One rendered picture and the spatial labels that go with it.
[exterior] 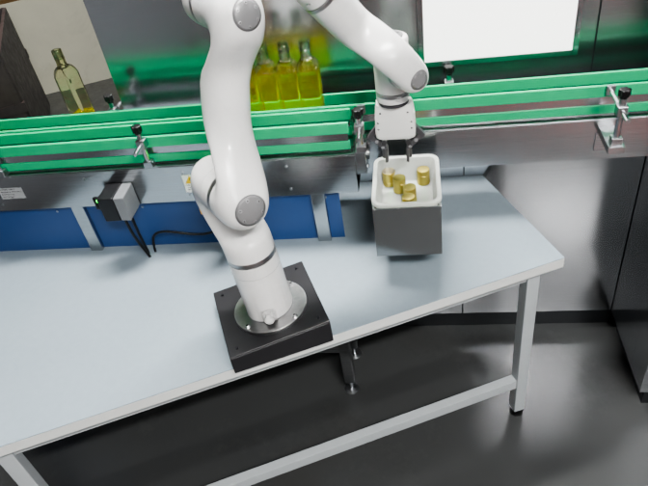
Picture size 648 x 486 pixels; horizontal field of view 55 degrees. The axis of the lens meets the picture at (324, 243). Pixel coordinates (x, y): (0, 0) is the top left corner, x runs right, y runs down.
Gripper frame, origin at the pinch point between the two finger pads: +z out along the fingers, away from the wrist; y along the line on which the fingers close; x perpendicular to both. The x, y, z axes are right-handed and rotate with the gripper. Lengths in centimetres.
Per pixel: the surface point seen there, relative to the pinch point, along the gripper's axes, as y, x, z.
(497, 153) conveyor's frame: -26.4, -12.7, 9.6
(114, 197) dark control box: 79, 8, 5
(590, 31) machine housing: -52, -35, -14
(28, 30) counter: 289, -282, 56
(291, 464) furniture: 36, 40, 86
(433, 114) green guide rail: -9.3, -14.3, -3.0
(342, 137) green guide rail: 14.4, -3.9, -3.3
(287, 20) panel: 29.9, -28.8, -26.5
